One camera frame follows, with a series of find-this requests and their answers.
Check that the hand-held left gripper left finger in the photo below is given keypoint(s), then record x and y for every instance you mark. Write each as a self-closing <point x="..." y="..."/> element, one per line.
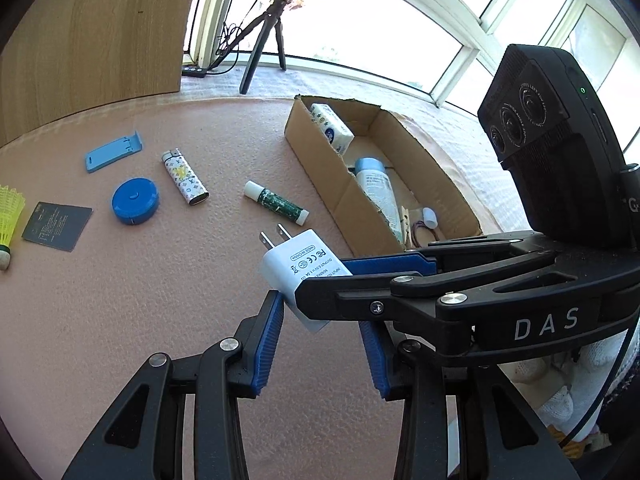
<point x="265" y="350"/>

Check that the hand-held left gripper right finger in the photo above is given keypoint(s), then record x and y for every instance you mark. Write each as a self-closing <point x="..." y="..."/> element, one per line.
<point x="377" y="365"/>

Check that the white charger plug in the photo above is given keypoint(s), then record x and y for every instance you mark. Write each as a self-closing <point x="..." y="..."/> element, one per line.
<point x="300" y="265"/>

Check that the green lip balm tube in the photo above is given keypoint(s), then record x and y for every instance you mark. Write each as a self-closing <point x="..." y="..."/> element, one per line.
<point x="275" y="202"/>

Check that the person's right hand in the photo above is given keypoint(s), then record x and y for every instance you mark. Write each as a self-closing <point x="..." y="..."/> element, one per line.
<point x="590" y="370"/>

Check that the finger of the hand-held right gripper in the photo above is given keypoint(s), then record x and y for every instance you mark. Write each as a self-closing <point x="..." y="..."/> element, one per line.
<point x="340" y="300"/>
<point x="380" y="263"/>

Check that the small white cap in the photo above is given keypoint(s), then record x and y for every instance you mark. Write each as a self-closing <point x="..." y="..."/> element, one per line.
<point x="430" y="217"/>

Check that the dark square card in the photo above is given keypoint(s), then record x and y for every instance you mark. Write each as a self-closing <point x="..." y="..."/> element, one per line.
<point x="55" y="225"/>

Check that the blue capped white bottle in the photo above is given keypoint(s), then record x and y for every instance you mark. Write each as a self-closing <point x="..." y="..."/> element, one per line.
<point x="377" y="185"/>

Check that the yellow shuttlecock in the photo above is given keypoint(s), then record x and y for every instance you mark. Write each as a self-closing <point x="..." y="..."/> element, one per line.
<point x="10" y="210"/>

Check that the blue phone stand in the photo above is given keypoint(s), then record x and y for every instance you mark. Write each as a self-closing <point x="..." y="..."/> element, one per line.
<point x="110" y="152"/>

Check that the wooden clothespin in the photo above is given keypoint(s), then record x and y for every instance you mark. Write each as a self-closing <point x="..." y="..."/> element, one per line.
<point x="406" y="220"/>

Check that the pink blanket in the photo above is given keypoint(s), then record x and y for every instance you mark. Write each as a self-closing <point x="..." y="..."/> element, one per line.
<point x="150" y="310"/>

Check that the cardboard box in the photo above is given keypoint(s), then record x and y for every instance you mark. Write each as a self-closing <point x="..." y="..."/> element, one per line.
<point x="320" y="175"/>

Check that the patterned white lighter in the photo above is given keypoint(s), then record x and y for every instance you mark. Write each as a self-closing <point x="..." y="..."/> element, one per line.
<point x="185" y="177"/>

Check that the blue tape measure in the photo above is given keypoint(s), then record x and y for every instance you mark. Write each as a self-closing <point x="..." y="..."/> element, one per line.
<point x="135" y="200"/>

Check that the black tripod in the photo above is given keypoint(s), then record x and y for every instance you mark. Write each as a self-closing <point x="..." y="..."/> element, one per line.
<point x="255" y="55"/>

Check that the light wooden board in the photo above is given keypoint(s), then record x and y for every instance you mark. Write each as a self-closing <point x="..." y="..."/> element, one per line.
<point x="100" y="35"/>

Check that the white tissue pack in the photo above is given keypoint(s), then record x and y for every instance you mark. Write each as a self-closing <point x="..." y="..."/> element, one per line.
<point x="332" y="127"/>

